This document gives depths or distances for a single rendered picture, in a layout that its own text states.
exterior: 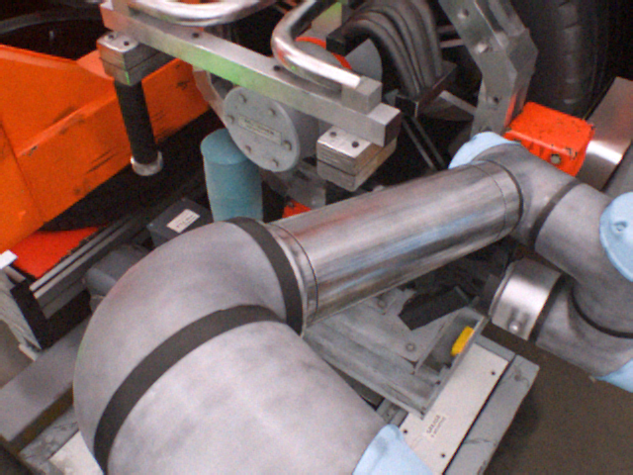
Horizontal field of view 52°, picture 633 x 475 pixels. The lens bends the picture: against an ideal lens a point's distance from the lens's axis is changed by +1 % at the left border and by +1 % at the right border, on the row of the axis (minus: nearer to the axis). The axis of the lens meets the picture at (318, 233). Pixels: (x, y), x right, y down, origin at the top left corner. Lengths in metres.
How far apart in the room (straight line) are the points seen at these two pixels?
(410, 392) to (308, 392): 1.11
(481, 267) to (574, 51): 0.32
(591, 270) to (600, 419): 1.11
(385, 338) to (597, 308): 0.83
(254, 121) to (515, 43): 0.33
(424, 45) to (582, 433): 1.12
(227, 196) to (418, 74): 0.44
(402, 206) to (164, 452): 0.26
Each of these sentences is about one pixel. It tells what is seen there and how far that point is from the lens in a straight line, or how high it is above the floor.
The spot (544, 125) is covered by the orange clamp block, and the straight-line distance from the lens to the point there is 0.86.
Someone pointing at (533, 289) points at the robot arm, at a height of 0.88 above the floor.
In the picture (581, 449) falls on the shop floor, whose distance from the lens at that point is 1.62.
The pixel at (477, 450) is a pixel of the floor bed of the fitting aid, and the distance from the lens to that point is 1.47.
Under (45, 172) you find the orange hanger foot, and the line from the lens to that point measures 1.24.
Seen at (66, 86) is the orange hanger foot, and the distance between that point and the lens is 1.23.
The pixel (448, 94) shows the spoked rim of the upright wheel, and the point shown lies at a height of 0.83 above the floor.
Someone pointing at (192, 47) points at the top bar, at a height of 0.98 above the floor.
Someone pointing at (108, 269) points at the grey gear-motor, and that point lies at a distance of 1.33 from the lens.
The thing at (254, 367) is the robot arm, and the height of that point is 1.12.
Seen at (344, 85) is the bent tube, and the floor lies 1.00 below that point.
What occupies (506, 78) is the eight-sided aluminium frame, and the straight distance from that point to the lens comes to 0.80.
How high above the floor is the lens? 1.37
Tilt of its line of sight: 46 degrees down
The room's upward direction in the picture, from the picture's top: straight up
